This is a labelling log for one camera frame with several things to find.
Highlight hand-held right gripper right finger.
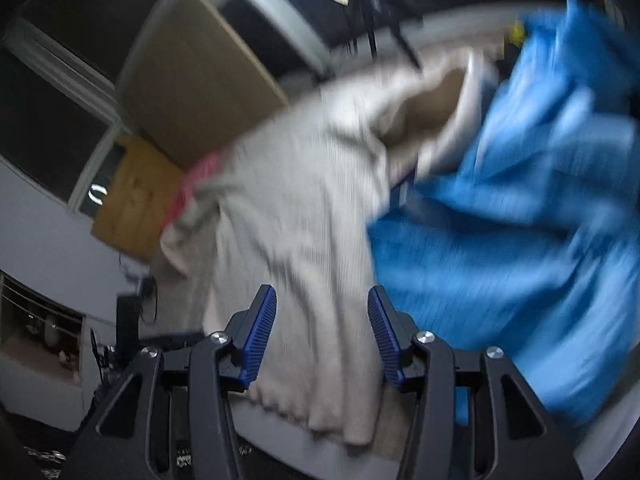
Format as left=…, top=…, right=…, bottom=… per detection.
left=367, top=285, right=586, bottom=480

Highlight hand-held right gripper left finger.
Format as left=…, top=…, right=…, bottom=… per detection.
left=57, top=284, right=278, bottom=480

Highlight beige knitted sweater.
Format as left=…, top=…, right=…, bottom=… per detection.
left=160, top=47, right=501, bottom=448

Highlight blue garment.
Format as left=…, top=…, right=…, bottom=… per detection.
left=367, top=0, right=640, bottom=431

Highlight pink cloth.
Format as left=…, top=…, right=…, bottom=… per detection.
left=167, top=152, right=226, bottom=226

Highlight brown wooden cabinet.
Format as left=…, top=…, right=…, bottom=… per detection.
left=90, top=135, right=186, bottom=261

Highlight white open shelf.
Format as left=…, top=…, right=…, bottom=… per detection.
left=0, top=270, right=83, bottom=386

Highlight light wooden headboard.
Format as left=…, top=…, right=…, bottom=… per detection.
left=117, top=0, right=291, bottom=171

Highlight white framed window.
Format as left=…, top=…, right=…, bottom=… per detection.
left=0, top=15, right=126, bottom=218

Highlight black tripod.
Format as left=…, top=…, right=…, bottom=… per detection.
left=345, top=0, right=426, bottom=68

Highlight black cables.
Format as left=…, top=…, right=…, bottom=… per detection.
left=119, top=252, right=158, bottom=323

